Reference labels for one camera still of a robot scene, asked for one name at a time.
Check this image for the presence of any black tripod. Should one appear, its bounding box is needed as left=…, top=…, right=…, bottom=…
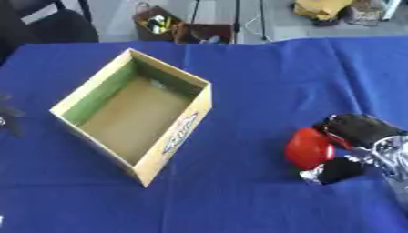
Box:
left=189, top=0, right=271, bottom=45

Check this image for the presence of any black chair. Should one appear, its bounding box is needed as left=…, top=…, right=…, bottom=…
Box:
left=0, top=0, right=101, bottom=65

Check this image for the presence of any red toy fruit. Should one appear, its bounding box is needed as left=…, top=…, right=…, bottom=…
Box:
left=283, top=127, right=338, bottom=171

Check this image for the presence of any yellow bag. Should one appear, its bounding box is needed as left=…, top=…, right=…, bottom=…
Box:
left=291, top=0, right=354, bottom=22

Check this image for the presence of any tan cardboard box green inside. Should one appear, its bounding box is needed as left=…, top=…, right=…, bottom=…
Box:
left=47, top=47, right=214, bottom=188

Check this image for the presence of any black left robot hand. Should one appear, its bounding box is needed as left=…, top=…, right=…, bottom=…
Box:
left=0, top=93, right=26, bottom=137

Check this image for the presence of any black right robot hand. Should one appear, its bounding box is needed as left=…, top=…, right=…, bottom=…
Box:
left=298, top=113, right=408, bottom=186

